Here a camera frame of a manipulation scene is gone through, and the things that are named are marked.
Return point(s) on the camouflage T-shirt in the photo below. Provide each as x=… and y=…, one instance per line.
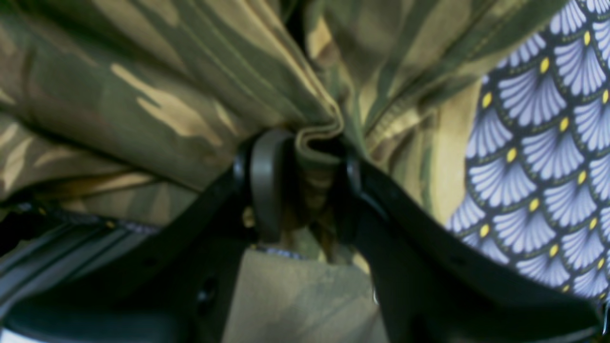
x=125, y=116

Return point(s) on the purple fan-pattern tablecloth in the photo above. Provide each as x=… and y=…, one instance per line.
x=537, y=159

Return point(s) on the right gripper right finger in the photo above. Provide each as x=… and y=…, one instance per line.
x=357, y=213

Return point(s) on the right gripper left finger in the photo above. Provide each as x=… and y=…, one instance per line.
x=259, y=172

